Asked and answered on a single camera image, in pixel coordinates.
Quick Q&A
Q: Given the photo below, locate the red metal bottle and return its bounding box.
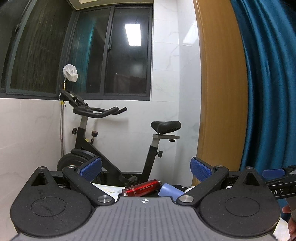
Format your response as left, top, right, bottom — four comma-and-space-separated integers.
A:
122, 179, 162, 197

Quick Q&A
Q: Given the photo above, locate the black exercise bike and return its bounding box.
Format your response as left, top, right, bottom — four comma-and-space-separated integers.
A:
57, 89, 182, 188

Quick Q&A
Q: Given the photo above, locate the dark framed window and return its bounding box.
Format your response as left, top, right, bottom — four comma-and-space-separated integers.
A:
0, 0, 153, 101

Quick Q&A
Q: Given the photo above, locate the wooden door frame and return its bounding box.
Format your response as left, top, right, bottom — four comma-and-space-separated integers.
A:
193, 0, 249, 186

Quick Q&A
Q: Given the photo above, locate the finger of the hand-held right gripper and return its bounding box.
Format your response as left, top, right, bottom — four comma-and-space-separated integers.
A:
262, 165, 296, 181

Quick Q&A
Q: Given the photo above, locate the blue curtain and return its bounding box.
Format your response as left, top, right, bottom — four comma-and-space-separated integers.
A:
230, 0, 296, 172

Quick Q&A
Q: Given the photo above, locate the white cloth wrapped tap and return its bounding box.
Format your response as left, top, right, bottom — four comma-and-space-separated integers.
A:
62, 64, 79, 91

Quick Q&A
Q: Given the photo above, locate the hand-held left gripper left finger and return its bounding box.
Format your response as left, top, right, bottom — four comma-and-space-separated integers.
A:
30, 157, 116, 208

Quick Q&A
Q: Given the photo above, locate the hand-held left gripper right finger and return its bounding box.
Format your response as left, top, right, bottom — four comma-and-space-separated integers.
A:
176, 157, 267, 207

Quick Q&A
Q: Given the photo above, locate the white patterned table mat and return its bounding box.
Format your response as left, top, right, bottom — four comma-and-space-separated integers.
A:
91, 182, 199, 197

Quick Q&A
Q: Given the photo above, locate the person's right hand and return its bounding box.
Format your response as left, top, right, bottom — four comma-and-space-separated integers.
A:
282, 205, 296, 240

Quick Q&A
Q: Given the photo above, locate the light blue cup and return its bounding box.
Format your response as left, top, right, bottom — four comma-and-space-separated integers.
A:
158, 183, 186, 200

